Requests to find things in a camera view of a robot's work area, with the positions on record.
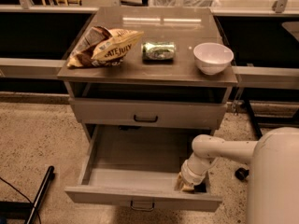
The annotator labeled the black stand leg left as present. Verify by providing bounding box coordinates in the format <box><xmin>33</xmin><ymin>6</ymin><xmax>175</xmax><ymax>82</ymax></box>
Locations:
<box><xmin>24</xmin><ymin>166</ymin><xmax>55</xmax><ymax>224</ymax></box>

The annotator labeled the yellow chip bag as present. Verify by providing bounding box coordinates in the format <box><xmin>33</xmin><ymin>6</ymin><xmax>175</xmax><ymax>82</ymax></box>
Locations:
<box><xmin>67</xmin><ymin>26</ymin><xmax>144</xmax><ymax>68</ymax></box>

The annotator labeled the black cable on floor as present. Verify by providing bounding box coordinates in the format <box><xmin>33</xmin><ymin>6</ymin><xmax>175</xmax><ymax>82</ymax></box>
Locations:
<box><xmin>0</xmin><ymin>175</ymin><xmax>42</xmax><ymax>224</ymax></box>

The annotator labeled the grey top drawer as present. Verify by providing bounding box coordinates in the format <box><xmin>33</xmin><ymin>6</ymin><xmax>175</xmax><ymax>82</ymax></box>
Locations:
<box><xmin>69</xmin><ymin>98</ymin><xmax>227</xmax><ymax>130</ymax></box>

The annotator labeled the grey drawer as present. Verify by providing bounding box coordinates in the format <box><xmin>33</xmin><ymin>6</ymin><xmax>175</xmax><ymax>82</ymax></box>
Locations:
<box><xmin>69</xmin><ymin>98</ymin><xmax>227</xmax><ymax>130</ymax></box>
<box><xmin>65</xmin><ymin>125</ymin><xmax>222</xmax><ymax>212</ymax></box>

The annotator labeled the black caster leg right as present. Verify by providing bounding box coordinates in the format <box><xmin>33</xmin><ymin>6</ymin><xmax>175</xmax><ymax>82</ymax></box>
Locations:
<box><xmin>235</xmin><ymin>168</ymin><xmax>249</xmax><ymax>181</ymax></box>

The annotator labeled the white bowl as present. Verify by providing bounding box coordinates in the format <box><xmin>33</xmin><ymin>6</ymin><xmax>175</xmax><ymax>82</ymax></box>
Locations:
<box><xmin>193</xmin><ymin>42</ymin><xmax>234</xmax><ymax>76</ymax></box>

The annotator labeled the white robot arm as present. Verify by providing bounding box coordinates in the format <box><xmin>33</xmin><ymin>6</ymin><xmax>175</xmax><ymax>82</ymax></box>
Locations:
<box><xmin>176</xmin><ymin>127</ymin><xmax>299</xmax><ymax>224</ymax></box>

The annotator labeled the grey drawer cabinet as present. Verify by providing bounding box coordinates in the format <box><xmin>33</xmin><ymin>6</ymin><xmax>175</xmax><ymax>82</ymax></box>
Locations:
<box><xmin>58</xmin><ymin>7</ymin><xmax>237</xmax><ymax>136</ymax></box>

